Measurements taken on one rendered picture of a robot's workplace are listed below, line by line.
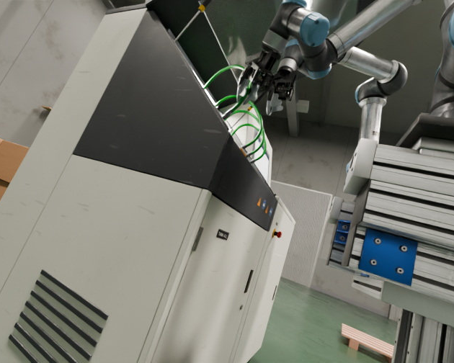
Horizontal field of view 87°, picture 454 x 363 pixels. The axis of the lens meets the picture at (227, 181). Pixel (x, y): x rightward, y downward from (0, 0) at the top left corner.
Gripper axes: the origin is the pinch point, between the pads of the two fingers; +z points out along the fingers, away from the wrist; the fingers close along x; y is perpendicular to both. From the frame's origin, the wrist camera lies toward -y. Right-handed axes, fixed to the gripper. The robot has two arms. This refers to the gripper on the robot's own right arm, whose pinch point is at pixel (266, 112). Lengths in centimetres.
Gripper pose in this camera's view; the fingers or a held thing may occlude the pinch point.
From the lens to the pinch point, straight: 105.3
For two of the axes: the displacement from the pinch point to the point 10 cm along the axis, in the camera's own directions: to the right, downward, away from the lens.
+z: -3.3, 9.2, -2.2
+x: 3.7, 3.3, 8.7
